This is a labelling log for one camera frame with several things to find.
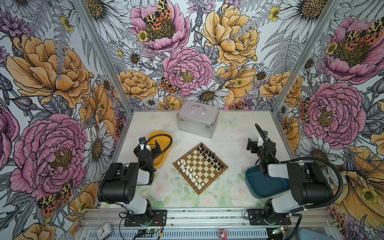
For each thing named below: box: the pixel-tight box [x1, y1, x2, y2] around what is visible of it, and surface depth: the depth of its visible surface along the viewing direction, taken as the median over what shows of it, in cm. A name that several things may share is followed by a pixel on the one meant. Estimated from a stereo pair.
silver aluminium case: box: [177, 100, 220, 139], surface depth 102 cm
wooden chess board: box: [172, 142, 229, 196], surface depth 91 cm
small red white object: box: [218, 229, 228, 240], surface depth 67 cm
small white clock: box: [95, 221, 114, 240], surface depth 71 cm
